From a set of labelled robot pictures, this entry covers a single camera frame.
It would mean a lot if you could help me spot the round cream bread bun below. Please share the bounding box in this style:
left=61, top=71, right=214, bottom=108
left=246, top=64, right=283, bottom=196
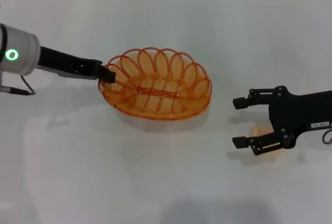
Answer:
left=249, top=124, right=283, bottom=159

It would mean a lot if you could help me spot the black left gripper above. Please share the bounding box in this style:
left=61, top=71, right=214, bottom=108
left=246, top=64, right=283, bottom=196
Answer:
left=38, top=45, right=116, bottom=83

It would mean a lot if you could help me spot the silver left cable plug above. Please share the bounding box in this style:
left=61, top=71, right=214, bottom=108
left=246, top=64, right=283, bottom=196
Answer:
left=0, top=86, right=30, bottom=96

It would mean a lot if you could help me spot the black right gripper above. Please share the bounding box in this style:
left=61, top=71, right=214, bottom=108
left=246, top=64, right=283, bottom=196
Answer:
left=231, top=85, right=332, bottom=157

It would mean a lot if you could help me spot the grey left wrist cable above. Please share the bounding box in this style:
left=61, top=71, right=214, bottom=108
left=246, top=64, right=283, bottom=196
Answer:
left=20, top=74, right=36, bottom=96

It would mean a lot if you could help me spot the orange woven plastic basket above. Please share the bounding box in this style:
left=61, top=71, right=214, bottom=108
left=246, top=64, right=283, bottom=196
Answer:
left=98, top=47, right=214, bottom=120

